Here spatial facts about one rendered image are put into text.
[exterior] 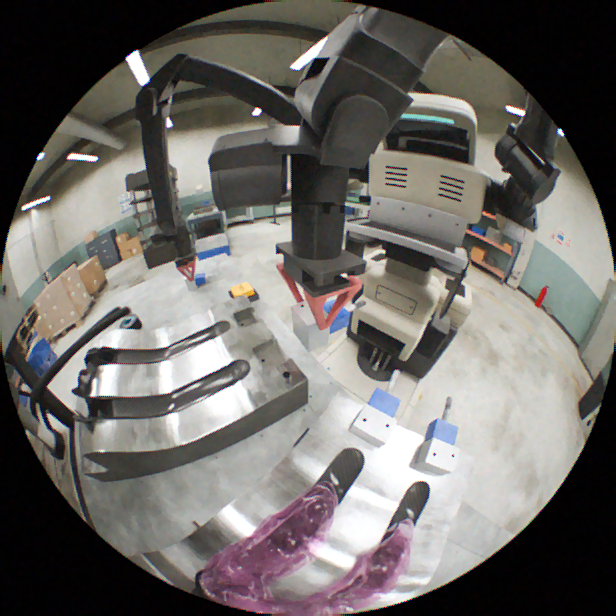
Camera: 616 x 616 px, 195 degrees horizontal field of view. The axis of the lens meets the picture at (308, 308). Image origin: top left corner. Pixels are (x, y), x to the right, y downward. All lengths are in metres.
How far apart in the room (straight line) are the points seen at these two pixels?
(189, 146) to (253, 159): 6.75
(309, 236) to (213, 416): 0.24
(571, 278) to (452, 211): 5.25
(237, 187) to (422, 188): 0.38
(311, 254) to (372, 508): 0.30
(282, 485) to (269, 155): 0.31
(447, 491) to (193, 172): 6.90
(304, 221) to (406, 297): 0.39
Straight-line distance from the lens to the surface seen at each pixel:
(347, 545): 0.25
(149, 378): 0.35
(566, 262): 5.51
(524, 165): 0.37
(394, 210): 0.44
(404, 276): 0.52
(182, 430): 0.28
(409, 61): 0.15
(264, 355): 0.32
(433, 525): 0.32
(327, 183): 0.17
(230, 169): 0.16
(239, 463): 0.33
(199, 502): 0.36
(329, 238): 0.18
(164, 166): 0.52
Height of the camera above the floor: 1.11
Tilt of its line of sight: 38 degrees down
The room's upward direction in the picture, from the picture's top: straight up
